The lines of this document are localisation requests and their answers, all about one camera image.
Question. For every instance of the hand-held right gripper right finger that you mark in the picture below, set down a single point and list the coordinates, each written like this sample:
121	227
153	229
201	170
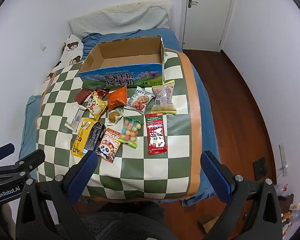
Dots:
214	175

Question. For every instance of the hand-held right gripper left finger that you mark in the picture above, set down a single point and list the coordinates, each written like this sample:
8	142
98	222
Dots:
86	172

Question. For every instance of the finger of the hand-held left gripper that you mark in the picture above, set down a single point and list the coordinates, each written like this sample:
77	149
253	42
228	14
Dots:
2	153
31	161

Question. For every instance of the yellow and black snack packet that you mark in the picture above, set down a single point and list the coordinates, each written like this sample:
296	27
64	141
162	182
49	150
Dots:
86	137

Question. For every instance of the red panda snack packet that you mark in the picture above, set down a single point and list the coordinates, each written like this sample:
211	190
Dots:
109	146

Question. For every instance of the plain white snack packet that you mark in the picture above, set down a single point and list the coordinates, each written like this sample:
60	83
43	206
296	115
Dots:
75	117

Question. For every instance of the yellow panda snack packet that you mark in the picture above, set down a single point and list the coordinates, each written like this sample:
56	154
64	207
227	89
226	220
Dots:
96	106

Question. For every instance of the long red snack packet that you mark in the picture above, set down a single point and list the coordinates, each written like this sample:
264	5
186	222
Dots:
156	135

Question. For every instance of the orange snack packet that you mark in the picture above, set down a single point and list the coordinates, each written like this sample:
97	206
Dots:
117	97

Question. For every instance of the white cookie packet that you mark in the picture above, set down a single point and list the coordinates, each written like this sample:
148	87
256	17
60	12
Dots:
140	100

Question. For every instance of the pink and yellow snack packet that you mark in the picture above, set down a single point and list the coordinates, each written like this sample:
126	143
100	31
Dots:
163	96

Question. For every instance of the blue printed cardboard box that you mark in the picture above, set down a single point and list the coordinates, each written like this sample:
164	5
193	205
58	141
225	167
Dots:
120	78

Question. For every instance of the black floor pad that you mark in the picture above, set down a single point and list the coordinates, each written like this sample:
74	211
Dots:
259	168

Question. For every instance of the cardboard piece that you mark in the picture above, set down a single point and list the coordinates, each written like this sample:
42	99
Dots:
208	222

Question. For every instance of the colourful candy balls packet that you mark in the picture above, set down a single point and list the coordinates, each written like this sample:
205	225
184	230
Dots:
131	132

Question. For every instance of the green white checkered blanket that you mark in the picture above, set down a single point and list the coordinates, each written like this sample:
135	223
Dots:
152	175

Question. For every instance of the white power strip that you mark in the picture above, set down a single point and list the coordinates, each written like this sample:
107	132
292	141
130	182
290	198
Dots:
282	155

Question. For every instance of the brown snack packet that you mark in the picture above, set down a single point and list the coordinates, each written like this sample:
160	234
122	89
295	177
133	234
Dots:
82	95

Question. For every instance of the small red snack packet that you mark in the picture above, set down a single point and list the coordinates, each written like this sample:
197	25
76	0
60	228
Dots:
103	93

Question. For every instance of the pile of colourful small items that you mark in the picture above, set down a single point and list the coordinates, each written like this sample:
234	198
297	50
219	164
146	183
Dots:
291	208

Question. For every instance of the bear print pillow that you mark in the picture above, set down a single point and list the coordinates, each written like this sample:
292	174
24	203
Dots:
70	47

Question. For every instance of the blue ruffled pillow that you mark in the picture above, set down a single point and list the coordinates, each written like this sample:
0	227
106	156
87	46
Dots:
90	41

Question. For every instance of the grey white pillow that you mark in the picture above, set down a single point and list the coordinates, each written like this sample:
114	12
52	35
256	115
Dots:
120	21

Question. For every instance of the white door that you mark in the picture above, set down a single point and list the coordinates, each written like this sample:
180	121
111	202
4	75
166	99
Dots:
209	17

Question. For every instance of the cream headboard cushion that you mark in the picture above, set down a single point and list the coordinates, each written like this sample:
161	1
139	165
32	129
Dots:
140	4

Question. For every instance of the white wall outlet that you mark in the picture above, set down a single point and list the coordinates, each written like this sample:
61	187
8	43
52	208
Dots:
43	47

